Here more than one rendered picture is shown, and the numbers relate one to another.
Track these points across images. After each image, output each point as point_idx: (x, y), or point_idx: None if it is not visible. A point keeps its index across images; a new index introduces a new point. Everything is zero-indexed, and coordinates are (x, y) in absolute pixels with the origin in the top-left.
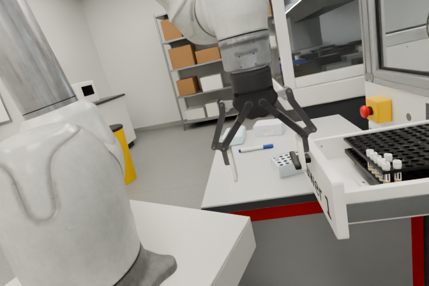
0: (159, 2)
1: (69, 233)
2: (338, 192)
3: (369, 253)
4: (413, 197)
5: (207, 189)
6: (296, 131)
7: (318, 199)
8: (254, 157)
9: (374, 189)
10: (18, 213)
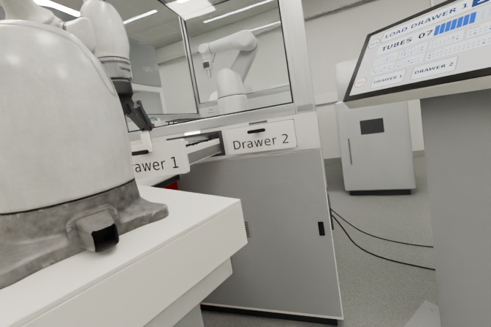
0: (13, 7)
1: (123, 112)
2: (183, 144)
3: None
4: (199, 150)
5: None
6: (145, 126)
7: (157, 174)
8: None
9: (189, 147)
10: (99, 79)
